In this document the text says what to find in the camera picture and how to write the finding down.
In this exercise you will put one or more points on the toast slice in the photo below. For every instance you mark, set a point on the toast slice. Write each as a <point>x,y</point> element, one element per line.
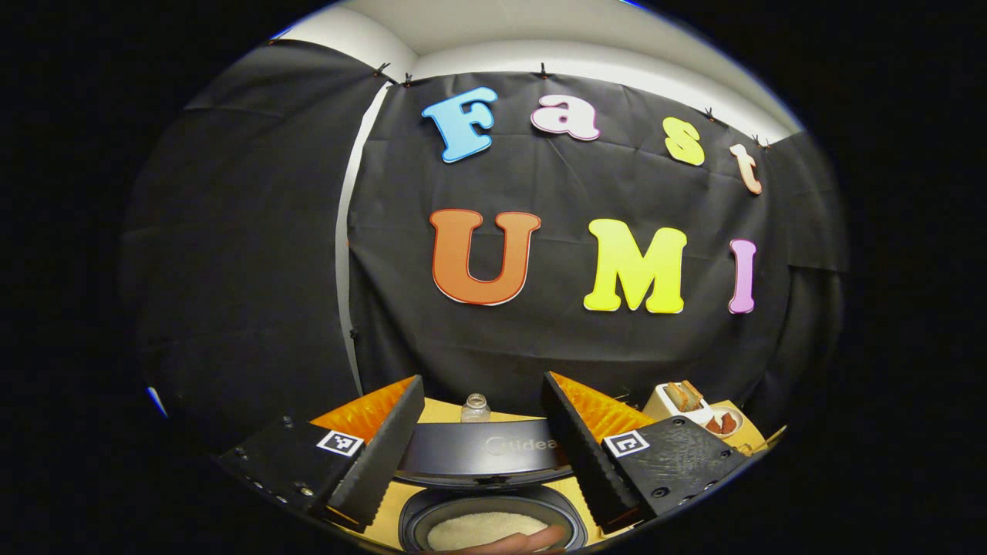
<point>676,396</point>
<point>694,393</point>

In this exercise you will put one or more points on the small clear bottle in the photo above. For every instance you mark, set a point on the small clear bottle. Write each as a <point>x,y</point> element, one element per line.
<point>476,408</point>

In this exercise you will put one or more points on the white rice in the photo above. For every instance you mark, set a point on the white rice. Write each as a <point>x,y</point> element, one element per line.
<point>478,532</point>

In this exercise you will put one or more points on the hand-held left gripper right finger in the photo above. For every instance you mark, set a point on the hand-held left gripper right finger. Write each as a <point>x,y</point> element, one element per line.
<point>582,462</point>

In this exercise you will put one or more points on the brown meat piece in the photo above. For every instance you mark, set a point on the brown meat piece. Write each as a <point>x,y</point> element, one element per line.
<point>729,423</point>
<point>714,425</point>

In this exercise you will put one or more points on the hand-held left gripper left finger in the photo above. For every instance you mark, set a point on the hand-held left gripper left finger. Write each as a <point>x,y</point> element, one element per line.
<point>382,455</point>

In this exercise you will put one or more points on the black silver rice cooker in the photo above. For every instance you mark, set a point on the black silver rice cooker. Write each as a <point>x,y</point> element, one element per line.
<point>478,455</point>

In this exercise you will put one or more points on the white round plate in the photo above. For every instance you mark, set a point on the white round plate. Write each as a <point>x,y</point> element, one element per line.
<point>739,424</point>

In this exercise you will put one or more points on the white toaster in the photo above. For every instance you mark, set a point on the white toaster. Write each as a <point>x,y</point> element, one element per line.
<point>655,406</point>

